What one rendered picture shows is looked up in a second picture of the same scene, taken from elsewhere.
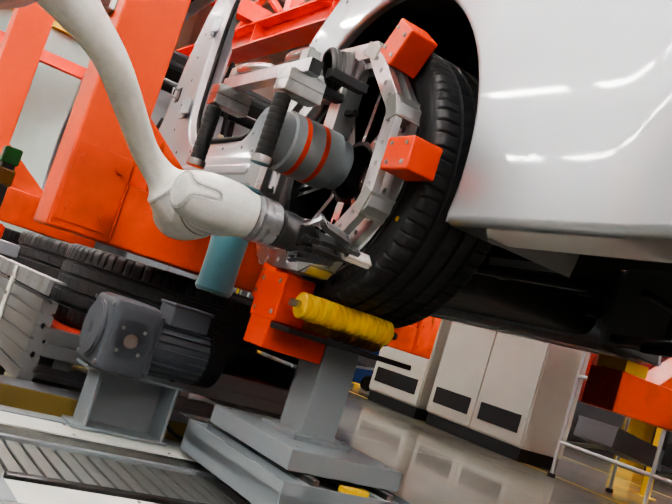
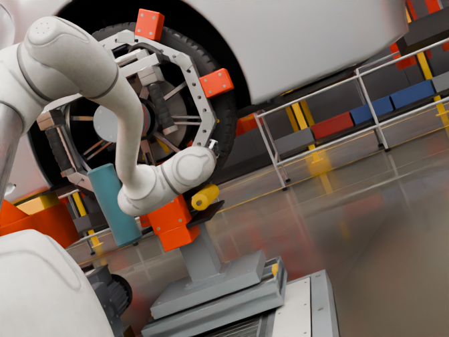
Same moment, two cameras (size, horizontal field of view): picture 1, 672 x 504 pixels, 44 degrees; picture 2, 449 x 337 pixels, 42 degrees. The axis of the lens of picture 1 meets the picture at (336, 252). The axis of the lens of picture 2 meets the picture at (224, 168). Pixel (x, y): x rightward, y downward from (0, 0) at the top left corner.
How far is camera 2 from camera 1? 149 cm
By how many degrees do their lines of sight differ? 49
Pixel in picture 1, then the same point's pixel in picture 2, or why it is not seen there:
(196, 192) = (204, 162)
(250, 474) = (241, 303)
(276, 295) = (176, 210)
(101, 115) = not seen: outside the picture
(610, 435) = (86, 221)
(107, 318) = not seen: hidden behind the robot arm
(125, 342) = (110, 313)
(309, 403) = (210, 255)
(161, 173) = (142, 174)
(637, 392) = not seen: hidden behind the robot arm
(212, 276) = (132, 230)
